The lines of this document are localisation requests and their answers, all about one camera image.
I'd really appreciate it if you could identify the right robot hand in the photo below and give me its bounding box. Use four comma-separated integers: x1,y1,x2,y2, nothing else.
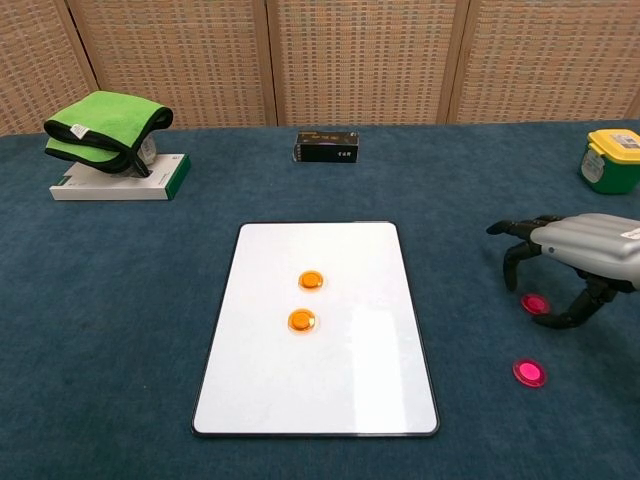
485,213,640,331

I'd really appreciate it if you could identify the pink round magnet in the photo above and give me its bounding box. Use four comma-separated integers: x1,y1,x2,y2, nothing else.
521,293,553,317
511,357,548,389

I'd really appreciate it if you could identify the orange round magnet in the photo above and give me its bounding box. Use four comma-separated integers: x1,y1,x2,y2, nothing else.
297,269,326,293
286,308,318,336

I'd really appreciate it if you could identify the green jar with yellow lid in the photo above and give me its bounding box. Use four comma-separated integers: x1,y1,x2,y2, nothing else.
579,128,640,196

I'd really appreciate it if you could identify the woven folding screen panel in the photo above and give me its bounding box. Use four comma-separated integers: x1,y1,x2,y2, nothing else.
437,0,640,126
0,0,99,137
53,0,279,132
253,0,472,127

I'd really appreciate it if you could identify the black cardboard box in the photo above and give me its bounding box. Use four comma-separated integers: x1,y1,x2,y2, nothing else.
291,130,361,165

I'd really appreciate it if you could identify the white magnetic board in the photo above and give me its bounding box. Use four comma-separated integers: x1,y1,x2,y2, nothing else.
191,221,440,440

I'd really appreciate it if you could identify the white and green box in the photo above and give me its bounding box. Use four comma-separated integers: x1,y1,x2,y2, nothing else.
49,152,192,203

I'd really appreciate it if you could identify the blue table cover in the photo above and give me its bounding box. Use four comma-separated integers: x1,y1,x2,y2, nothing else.
0,118,640,480

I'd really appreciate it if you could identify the green microfiber towel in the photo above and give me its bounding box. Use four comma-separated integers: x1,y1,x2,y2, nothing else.
42,90,174,177

